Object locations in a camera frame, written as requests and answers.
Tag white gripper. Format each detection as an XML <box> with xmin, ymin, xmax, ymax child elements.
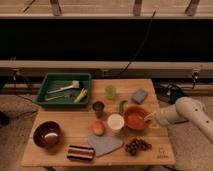
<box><xmin>144</xmin><ymin>107</ymin><xmax>172</xmax><ymax>126</ymax></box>

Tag orange bowl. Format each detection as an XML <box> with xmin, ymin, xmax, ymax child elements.
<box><xmin>123</xmin><ymin>106</ymin><xmax>149</xmax><ymax>130</ymax></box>

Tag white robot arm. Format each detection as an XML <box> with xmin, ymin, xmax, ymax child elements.
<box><xmin>144</xmin><ymin>97</ymin><xmax>213</xmax><ymax>144</ymax></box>

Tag blue sponge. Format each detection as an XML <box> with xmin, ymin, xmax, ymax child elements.
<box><xmin>132</xmin><ymin>89</ymin><xmax>148</xmax><ymax>104</ymax></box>

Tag green chili pepper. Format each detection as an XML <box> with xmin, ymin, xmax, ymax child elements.
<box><xmin>119</xmin><ymin>100</ymin><xmax>127</xmax><ymax>114</ymax></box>

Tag bunch of dark grapes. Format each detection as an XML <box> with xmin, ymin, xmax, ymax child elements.
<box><xmin>125</xmin><ymin>138</ymin><xmax>152</xmax><ymax>156</ymax></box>

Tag blue power adapter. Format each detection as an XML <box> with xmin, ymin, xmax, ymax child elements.
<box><xmin>169</xmin><ymin>89</ymin><xmax>185</xmax><ymax>104</ymax></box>

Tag white cup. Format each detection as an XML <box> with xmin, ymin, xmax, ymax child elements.
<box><xmin>107</xmin><ymin>114</ymin><xmax>125</xmax><ymax>133</ymax></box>

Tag green plastic cup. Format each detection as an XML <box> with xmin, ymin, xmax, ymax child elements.
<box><xmin>105</xmin><ymin>85</ymin><xmax>116</xmax><ymax>100</ymax></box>

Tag orange peach fruit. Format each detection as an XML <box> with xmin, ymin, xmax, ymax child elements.
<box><xmin>91</xmin><ymin>121</ymin><xmax>105</xmax><ymax>136</ymax></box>

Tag dark metal cup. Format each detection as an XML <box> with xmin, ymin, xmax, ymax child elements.
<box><xmin>92</xmin><ymin>101</ymin><xmax>105</xmax><ymax>118</ymax></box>

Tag grey blue cloth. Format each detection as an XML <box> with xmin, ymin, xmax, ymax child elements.
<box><xmin>88</xmin><ymin>134</ymin><xmax>123</xmax><ymax>157</ymax></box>

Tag white dish brush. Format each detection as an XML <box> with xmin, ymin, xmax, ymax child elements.
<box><xmin>47</xmin><ymin>80</ymin><xmax>80</xmax><ymax>94</ymax></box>

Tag metal fork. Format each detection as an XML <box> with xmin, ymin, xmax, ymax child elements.
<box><xmin>45</xmin><ymin>94</ymin><xmax>71</xmax><ymax>101</ymax></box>

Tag green plastic tray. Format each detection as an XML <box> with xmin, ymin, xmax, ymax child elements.
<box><xmin>35</xmin><ymin>73</ymin><xmax>91</xmax><ymax>108</ymax></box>

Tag dark brown bowl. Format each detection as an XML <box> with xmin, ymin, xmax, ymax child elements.
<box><xmin>33</xmin><ymin>121</ymin><xmax>62</xmax><ymax>149</ymax></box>

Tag black cable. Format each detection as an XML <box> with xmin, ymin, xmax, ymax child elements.
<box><xmin>119</xmin><ymin>9</ymin><xmax>157</xmax><ymax>75</ymax></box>

